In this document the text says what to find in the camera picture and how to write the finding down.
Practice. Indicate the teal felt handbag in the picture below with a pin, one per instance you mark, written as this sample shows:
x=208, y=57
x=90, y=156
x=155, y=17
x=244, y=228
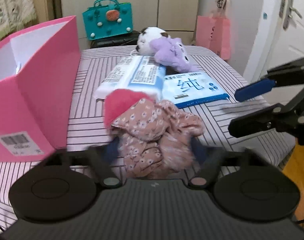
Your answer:
x=107, y=18

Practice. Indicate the white door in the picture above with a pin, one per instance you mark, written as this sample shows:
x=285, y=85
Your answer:
x=286, y=45

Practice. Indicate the purple plush toy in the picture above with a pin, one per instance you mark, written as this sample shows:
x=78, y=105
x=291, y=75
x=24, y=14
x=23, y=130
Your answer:
x=170, y=52

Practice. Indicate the black suitcase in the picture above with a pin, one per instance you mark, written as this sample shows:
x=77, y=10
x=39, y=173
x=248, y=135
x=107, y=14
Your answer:
x=119, y=40

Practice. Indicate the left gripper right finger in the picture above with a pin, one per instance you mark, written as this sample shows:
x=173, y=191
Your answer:
x=209, y=159

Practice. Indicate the beige wardrobe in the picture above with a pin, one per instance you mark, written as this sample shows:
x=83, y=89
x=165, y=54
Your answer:
x=177, y=17

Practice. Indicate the pink storage box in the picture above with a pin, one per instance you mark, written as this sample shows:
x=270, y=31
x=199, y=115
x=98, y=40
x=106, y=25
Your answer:
x=38, y=67

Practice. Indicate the blue wet wipes pack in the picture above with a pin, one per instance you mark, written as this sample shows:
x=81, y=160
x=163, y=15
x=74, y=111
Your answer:
x=189, y=89

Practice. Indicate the pink paper bag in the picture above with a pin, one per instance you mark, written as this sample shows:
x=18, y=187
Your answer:
x=213, y=30

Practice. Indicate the silver door handle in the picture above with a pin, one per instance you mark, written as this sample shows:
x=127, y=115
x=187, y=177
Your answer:
x=288, y=15

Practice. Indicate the pink floral cloth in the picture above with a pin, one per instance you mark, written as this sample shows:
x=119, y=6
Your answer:
x=155, y=138

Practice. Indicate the white brown plush toy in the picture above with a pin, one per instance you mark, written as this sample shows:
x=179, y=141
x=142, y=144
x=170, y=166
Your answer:
x=146, y=36

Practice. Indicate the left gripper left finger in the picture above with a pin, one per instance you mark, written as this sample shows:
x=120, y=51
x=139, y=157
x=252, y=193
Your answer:
x=101, y=158

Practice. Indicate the cream knitted cardigan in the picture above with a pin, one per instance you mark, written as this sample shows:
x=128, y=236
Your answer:
x=15, y=15

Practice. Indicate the white blue tissue pack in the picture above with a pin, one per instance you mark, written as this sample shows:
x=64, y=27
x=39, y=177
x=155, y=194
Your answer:
x=137, y=73

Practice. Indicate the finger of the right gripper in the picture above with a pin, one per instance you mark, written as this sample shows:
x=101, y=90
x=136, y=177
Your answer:
x=254, y=89
x=254, y=124

